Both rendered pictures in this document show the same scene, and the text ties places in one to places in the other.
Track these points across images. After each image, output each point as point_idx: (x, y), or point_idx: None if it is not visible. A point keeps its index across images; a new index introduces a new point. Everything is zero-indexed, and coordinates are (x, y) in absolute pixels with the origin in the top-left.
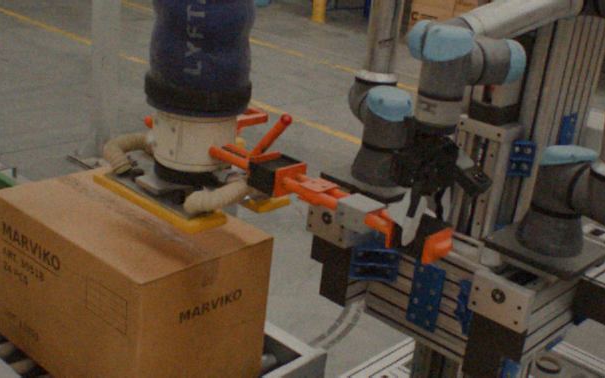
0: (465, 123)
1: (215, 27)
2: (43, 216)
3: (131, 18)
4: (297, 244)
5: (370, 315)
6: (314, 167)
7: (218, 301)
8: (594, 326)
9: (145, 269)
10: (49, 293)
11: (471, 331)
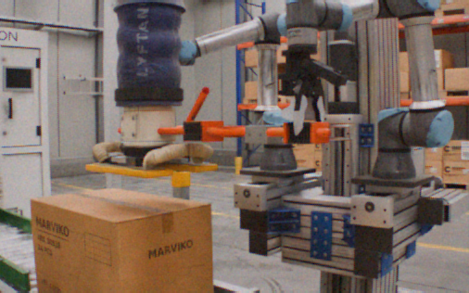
0: (327, 118)
1: (155, 44)
2: (58, 204)
3: (133, 182)
4: (238, 273)
5: (286, 262)
6: (245, 236)
7: (176, 246)
8: (427, 288)
9: (120, 217)
10: (64, 256)
11: (356, 243)
